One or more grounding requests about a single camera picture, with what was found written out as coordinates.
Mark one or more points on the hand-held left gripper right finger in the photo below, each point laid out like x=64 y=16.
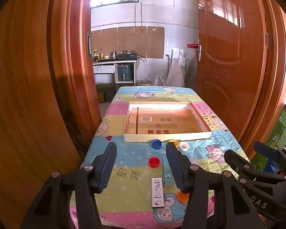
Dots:
x=176 y=169

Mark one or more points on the wooden door frame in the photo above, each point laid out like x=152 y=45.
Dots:
x=78 y=52

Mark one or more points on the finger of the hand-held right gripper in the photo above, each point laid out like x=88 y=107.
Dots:
x=264 y=149
x=236 y=163

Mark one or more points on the shallow cardboard tray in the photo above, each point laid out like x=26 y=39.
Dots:
x=162 y=124

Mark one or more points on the wooden panel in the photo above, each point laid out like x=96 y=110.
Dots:
x=19 y=100

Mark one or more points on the blue bottle cap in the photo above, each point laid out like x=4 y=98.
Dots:
x=156 y=144

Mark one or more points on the metal door hinge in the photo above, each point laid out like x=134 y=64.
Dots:
x=268 y=40

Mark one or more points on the orange bottle cap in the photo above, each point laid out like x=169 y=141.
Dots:
x=182 y=196
x=175 y=143

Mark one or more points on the metal kettle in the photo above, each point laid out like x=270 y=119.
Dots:
x=112 y=54

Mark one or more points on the black gas stove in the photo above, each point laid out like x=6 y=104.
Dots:
x=126 y=55

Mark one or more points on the round basin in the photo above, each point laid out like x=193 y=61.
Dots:
x=144 y=83

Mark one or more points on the red bottle cap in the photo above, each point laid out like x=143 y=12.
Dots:
x=154 y=162

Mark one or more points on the green printed carton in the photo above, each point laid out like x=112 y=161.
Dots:
x=284 y=128

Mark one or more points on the potted plants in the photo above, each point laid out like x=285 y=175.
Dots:
x=106 y=91

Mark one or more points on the red paper tag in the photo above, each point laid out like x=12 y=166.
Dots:
x=191 y=45

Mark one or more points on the wooden door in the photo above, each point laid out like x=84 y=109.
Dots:
x=226 y=64

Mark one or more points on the white bottle cap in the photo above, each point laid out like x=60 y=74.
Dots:
x=184 y=146

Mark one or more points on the tall sauce bottle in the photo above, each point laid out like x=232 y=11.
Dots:
x=101 y=53

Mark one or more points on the teal lighter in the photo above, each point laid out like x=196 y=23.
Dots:
x=167 y=177

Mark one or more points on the cartoon printed tablecloth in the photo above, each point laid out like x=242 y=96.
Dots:
x=131 y=155

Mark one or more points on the cardboard wall covering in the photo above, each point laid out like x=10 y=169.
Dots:
x=128 y=40

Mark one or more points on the small clear plastic bag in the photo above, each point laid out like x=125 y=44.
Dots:
x=159 y=80

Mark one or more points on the large white plastic bag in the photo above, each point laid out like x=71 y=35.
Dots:
x=175 y=75

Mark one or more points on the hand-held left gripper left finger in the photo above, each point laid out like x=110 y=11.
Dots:
x=106 y=169

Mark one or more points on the metal strike plate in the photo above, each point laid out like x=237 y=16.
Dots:
x=89 y=43

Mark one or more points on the teal air fryer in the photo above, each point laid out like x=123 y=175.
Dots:
x=125 y=72

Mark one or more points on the kitchen counter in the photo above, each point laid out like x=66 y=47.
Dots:
x=104 y=69

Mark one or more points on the white cartoon print lighter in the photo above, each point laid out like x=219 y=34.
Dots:
x=157 y=192

